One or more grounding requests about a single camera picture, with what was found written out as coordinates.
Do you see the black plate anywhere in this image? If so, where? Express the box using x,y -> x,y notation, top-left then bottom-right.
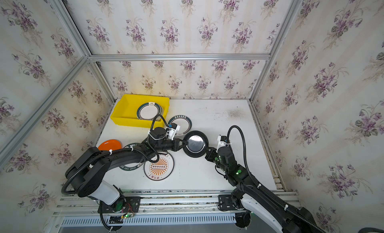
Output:
183,130 -> 209,158

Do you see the green red ringed plate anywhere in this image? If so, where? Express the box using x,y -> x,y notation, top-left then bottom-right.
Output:
168,115 -> 192,135

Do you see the small green ringed plate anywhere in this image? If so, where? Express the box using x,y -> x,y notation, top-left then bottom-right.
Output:
137,102 -> 163,120

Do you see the orange sunburst pattern plate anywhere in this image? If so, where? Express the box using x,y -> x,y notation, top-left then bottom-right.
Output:
144,153 -> 175,181

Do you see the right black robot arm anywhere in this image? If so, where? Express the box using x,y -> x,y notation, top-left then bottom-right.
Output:
206,146 -> 324,233

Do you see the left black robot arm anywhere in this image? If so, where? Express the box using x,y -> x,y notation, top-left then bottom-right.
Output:
61,127 -> 188,206

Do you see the yellow plastic bin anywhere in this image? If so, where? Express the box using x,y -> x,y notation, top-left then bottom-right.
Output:
111,94 -> 170,128

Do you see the large green rimmed plate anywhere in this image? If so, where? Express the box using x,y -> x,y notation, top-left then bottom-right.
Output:
119,143 -> 144,171

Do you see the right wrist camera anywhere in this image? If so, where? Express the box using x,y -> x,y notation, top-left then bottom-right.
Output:
216,135 -> 232,153

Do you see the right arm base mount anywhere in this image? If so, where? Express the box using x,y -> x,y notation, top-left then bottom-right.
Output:
218,190 -> 244,212

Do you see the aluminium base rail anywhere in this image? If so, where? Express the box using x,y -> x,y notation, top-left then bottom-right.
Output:
50,189 -> 302,217

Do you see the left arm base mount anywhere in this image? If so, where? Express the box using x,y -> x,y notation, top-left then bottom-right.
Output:
98,189 -> 142,214

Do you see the aluminium frame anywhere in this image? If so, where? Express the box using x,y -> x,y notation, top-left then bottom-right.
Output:
1,0 -> 302,166

